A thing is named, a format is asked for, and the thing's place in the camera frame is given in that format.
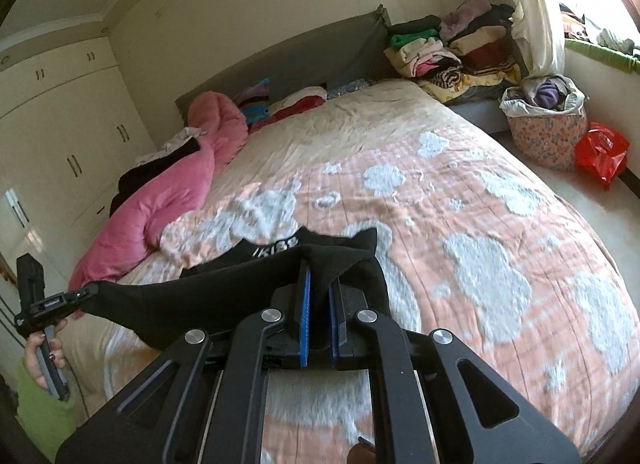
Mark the person's left hand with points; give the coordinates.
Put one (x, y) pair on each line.
(31, 356)

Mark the red plastic bag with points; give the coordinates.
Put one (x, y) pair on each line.
(600, 151)

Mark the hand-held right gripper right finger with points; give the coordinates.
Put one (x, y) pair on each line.
(335, 324)

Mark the cream curtain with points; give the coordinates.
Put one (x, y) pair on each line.
(535, 9)

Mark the striped pillows at headboard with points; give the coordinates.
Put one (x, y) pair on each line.
(295, 104)

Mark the dark floral cloth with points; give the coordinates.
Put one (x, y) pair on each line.
(350, 87)

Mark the clothes on window seat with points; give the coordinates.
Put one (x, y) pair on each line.
(600, 31)

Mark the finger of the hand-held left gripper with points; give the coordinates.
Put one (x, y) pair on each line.
(77, 300)

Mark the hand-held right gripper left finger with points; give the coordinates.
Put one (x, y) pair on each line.
(305, 314)

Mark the person's right hand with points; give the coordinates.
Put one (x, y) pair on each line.
(361, 455)

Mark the floral laundry basket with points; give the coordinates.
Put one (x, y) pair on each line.
(545, 134)

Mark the pile of folded clothes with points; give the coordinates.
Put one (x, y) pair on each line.
(460, 49)

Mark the black cloth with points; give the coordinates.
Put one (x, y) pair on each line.
(145, 179)

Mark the bed with orange plaid quilt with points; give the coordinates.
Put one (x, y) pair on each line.
(450, 204)

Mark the black sweater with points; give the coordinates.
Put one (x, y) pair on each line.
(200, 294)

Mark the olive padded headboard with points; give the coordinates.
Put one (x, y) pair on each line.
(300, 54)

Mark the pink quilt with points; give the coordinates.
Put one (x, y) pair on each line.
(165, 194)

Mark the green window seat cushion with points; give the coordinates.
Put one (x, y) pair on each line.
(605, 56)

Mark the cream wardrobe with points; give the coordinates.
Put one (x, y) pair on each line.
(65, 119)

